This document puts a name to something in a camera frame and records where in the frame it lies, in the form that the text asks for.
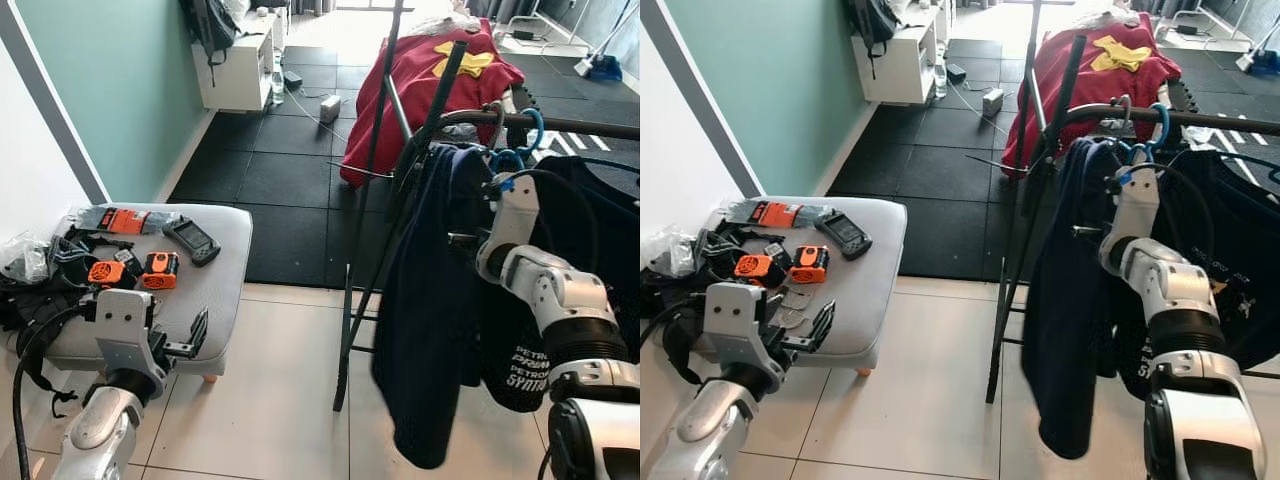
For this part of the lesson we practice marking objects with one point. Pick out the black metal clothes rack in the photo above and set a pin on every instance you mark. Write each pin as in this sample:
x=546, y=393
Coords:
x=1230, y=120
x=590, y=126

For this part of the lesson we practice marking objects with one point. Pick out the small white box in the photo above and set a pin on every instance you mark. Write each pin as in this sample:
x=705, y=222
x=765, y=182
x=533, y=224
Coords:
x=331, y=108
x=993, y=102

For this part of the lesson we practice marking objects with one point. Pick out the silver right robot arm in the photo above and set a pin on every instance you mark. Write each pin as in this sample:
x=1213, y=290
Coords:
x=1175, y=290
x=560, y=290

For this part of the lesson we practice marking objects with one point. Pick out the black backpack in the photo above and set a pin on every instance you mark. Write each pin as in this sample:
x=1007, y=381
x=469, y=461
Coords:
x=212, y=25
x=872, y=20

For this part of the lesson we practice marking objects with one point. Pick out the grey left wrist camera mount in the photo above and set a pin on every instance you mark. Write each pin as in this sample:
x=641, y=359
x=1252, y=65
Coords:
x=735, y=325
x=122, y=330

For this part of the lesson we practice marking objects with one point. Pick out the grey plastic clothes hanger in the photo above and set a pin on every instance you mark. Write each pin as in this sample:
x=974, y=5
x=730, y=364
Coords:
x=501, y=125
x=1129, y=115

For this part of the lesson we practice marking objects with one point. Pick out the white plastic bag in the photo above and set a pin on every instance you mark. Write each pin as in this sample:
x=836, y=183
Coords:
x=1112, y=17
x=462, y=20

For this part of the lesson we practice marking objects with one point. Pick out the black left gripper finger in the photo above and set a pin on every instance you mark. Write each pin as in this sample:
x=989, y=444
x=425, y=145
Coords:
x=197, y=335
x=822, y=328

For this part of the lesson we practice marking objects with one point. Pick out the blue plastic clothes hanger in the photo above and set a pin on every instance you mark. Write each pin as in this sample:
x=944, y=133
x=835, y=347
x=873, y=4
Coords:
x=541, y=132
x=1166, y=125

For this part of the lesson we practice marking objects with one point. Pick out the white shelf cabinet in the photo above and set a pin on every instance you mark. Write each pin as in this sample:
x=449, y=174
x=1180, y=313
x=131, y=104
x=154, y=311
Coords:
x=240, y=80
x=900, y=70

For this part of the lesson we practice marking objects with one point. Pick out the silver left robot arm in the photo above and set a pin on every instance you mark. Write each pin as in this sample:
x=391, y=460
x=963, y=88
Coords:
x=710, y=430
x=105, y=430

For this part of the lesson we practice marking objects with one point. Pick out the black handheld device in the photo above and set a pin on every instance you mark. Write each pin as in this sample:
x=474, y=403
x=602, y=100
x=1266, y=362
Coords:
x=190, y=240
x=845, y=235

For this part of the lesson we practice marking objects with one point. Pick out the navy blue garment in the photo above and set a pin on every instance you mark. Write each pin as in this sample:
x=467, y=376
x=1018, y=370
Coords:
x=430, y=300
x=1065, y=300

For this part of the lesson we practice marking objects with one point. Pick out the red draped cloth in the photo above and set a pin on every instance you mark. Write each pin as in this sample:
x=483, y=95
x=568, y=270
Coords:
x=1120, y=90
x=480, y=90

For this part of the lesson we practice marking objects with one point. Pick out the light grey cushioned stool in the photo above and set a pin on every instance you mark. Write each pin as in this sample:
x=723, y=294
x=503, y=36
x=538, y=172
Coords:
x=870, y=290
x=215, y=300

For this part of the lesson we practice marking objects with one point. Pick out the small black box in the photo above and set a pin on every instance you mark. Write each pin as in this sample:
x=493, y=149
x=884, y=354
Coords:
x=293, y=80
x=955, y=73

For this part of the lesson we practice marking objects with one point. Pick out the orange black battery pack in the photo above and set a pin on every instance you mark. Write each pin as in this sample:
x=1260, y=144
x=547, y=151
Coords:
x=105, y=272
x=755, y=267
x=160, y=270
x=810, y=264

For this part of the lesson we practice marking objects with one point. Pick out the orange black packaged item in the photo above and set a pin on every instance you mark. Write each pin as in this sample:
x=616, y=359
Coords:
x=775, y=214
x=122, y=220

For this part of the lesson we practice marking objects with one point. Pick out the clear plastic bag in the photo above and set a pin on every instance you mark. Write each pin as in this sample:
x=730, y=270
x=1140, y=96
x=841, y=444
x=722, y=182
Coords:
x=22, y=258
x=665, y=250

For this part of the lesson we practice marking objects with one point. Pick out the yellow cloth piece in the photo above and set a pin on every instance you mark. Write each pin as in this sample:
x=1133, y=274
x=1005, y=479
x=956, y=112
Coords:
x=1125, y=55
x=465, y=63

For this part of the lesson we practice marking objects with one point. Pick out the clear plastic bottle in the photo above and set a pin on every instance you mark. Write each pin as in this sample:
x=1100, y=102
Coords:
x=941, y=78
x=278, y=85

